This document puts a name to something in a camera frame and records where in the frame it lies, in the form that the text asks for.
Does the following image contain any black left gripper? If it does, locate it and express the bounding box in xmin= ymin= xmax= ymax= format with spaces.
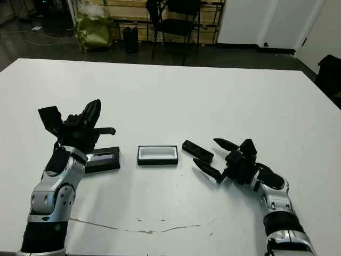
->
xmin=55 ymin=100 xmax=117 ymax=154

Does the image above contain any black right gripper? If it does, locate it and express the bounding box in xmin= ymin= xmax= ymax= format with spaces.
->
xmin=192 ymin=138 xmax=258 ymax=187

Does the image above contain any black phone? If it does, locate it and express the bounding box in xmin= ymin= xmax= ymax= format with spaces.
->
xmin=182 ymin=140 xmax=214 ymax=164

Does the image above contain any black box lid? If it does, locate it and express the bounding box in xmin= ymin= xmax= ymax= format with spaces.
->
xmin=85 ymin=146 xmax=121 ymax=174

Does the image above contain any black box with white insert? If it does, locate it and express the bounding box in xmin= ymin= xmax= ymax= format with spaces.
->
xmin=137 ymin=145 xmax=178 ymax=166

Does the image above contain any yellow-green plastic bag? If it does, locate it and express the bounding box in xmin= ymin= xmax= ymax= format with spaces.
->
xmin=74 ymin=6 xmax=114 ymax=53

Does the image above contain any black waste bin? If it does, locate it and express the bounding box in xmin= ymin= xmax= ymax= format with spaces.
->
xmin=122 ymin=26 xmax=139 ymax=53

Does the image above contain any white framed desk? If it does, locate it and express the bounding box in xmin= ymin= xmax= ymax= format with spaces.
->
xmin=20 ymin=0 xmax=77 ymax=28

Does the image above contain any black mesh chair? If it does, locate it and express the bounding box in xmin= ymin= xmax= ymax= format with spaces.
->
xmin=151 ymin=0 xmax=205 ymax=65

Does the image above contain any black folding stand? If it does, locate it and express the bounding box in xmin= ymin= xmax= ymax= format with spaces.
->
xmin=145 ymin=0 xmax=167 ymax=20

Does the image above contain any black chair back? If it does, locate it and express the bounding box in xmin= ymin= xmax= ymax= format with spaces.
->
xmin=315 ymin=54 xmax=341 ymax=109

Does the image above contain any white door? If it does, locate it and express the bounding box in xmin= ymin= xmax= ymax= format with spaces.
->
xmin=293 ymin=0 xmax=341 ymax=70

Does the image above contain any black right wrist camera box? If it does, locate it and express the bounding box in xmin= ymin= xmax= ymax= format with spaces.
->
xmin=238 ymin=138 xmax=258 ymax=164

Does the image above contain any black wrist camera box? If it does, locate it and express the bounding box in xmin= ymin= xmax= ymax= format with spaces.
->
xmin=38 ymin=106 xmax=65 ymax=134
xmin=238 ymin=138 xmax=258 ymax=164

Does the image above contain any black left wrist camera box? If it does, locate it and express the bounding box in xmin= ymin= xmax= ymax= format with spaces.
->
xmin=38 ymin=106 xmax=65 ymax=134

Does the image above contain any white floor cable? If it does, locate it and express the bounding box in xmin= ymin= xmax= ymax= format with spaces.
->
xmin=0 ymin=30 xmax=77 ymax=46

